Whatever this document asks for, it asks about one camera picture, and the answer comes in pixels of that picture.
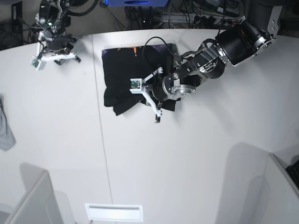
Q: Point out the black T-shirt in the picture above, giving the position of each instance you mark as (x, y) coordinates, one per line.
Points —
(120, 65)

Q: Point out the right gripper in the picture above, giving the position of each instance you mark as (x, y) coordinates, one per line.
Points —
(60, 49)

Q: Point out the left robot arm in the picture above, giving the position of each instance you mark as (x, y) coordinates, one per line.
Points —
(251, 35)

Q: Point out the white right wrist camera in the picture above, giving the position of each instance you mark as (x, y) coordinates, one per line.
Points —
(37, 60)

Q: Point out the black keyboard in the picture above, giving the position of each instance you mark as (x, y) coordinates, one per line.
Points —
(293, 172)

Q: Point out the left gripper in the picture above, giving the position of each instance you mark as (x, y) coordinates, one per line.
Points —
(160, 90)

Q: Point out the grey cloth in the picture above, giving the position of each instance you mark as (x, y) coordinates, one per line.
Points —
(7, 140)

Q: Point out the blue box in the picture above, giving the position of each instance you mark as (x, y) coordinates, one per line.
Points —
(127, 3)

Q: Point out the white power strip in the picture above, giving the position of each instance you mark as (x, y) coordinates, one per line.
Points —
(197, 20)

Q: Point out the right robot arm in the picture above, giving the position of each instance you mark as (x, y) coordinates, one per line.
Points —
(54, 16)

